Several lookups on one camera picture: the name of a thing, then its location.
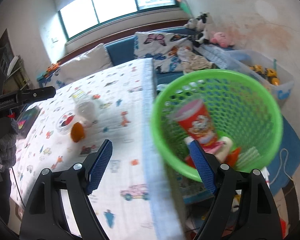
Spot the yellow toy truck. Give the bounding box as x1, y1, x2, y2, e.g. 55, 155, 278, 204
249, 64, 280, 86

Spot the cow plush toy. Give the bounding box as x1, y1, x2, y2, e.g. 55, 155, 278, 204
193, 12, 213, 48

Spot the grey white cushion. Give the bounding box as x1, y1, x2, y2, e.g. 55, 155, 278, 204
54, 43, 113, 84

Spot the orange toy on sofa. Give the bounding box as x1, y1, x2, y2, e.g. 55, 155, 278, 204
46, 63, 60, 74

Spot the crumpled patterned cloth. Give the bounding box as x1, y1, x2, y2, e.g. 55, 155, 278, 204
177, 47, 216, 75

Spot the clear plastic dome lid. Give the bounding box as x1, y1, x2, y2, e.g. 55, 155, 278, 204
56, 110, 76, 135

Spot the pink plush toy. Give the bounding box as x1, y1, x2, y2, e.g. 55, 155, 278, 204
210, 32, 235, 48

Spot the red foam fruit net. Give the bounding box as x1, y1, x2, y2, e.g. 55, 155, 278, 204
185, 147, 241, 168

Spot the white paper cup green logo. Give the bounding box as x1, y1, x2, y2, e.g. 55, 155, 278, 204
214, 137, 233, 163

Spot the dark colourful box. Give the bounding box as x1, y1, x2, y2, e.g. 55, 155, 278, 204
17, 106, 41, 139

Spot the window with green frame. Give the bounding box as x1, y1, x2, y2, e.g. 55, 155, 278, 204
55, 0, 176, 40

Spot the clear plastic bottle yellow label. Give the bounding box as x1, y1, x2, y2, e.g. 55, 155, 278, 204
71, 88, 98, 127

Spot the blue floor mat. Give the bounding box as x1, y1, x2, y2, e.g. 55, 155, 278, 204
267, 118, 300, 196

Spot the green plastic mesh basket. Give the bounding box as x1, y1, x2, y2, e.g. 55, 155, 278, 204
151, 69, 283, 181

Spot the grey gloved hand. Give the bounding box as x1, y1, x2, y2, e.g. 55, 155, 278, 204
0, 117, 19, 173

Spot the orange round lid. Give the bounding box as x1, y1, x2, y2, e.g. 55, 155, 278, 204
70, 122, 85, 142

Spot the grey plush toy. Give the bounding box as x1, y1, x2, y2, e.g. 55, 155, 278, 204
184, 18, 198, 30

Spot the small butterfly pillow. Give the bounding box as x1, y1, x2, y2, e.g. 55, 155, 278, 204
38, 70, 66, 89

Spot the blue sofa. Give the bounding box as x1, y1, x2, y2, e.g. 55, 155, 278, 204
37, 26, 203, 88

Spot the red plastic noodle cup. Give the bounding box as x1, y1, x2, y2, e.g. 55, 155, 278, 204
173, 99, 218, 147

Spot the metal shelf rack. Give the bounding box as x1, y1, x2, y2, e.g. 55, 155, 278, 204
3, 56, 34, 94

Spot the cartoon printed white tablecloth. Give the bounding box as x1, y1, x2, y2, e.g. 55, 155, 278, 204
11, 59, 184, 239

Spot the white cord on mat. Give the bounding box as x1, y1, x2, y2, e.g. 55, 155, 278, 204
270, 147, 294, 188

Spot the clear plastic toy bin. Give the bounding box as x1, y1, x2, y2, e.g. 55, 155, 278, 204
224, 50, 294, 107

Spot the butterfly print pillow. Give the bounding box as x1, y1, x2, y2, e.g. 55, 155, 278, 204
134, 32, 193, 74

